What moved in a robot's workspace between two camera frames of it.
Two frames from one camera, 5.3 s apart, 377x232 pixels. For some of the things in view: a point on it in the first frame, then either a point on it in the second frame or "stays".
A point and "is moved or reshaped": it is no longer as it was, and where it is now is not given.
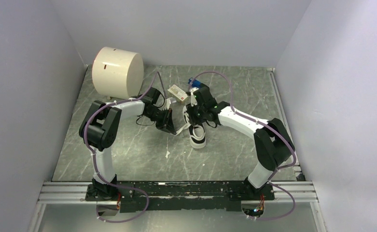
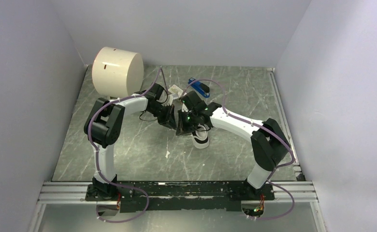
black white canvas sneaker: x=197 y=133 stays
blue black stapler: x=194 y=83 stays
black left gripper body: x=163 y=117 stays
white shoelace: x=186 y=125 is moved or reshaped
